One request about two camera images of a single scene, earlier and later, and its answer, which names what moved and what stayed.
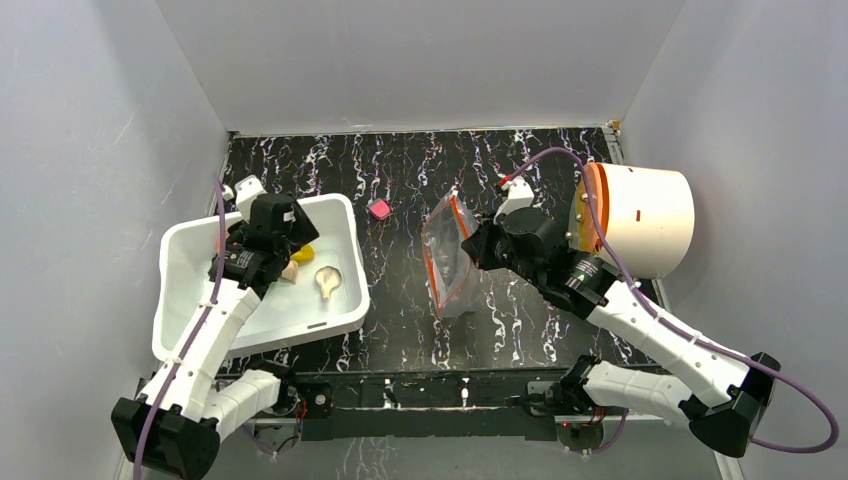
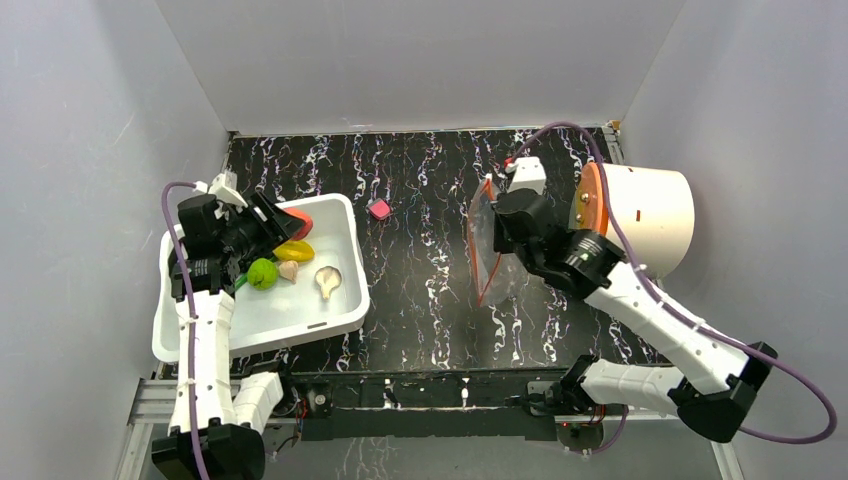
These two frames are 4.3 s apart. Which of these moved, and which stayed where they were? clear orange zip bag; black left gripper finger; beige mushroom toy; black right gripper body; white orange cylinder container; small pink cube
Moved: black left gripper finger; clear orange zip bag
Stayed: black right gripper body; beige mushroom toy; small pink cube; white orange cylinder container
